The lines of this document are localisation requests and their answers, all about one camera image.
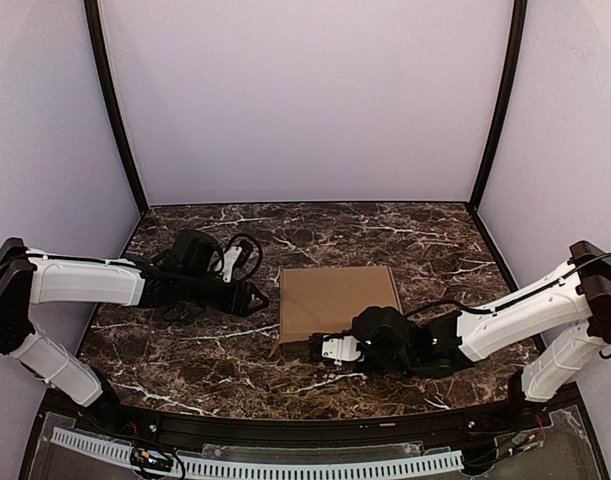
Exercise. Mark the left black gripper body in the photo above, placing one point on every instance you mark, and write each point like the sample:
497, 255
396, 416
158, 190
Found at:
240, 298

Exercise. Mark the brown cardboard box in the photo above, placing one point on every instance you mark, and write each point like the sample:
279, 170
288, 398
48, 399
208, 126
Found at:
326, 299

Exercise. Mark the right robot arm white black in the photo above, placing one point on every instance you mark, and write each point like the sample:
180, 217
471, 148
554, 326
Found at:
575, 297

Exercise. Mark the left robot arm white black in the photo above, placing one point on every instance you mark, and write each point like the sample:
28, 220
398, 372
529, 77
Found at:
196, 270

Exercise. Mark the left small circuit board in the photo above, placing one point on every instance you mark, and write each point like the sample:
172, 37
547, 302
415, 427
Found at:
151, 459

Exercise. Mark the small circuit board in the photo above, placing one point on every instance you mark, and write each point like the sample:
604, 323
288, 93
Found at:
151, 459
518, 443

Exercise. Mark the right small circuit board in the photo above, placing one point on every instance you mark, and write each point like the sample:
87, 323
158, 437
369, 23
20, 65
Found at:
518, 443

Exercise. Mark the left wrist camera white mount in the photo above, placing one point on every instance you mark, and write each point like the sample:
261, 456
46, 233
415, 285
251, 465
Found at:
238, 251

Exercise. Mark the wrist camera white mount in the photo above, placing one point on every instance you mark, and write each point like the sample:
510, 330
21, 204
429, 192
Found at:
238, 251
339, 349

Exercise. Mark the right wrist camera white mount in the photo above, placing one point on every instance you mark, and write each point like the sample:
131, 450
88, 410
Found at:
339, 349

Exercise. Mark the black front frame rail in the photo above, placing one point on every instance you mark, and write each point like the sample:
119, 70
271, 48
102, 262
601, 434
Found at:
461, 427

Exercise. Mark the white slotted cable duct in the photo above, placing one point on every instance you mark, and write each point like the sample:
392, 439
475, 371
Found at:
231, 463

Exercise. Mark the left black frame post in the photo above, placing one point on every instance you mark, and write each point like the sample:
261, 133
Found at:
113, 109

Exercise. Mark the black frame post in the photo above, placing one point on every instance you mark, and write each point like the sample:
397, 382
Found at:
511, 59
113, 109

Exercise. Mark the right black frame post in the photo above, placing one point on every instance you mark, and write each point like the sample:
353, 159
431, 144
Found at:
511, 59

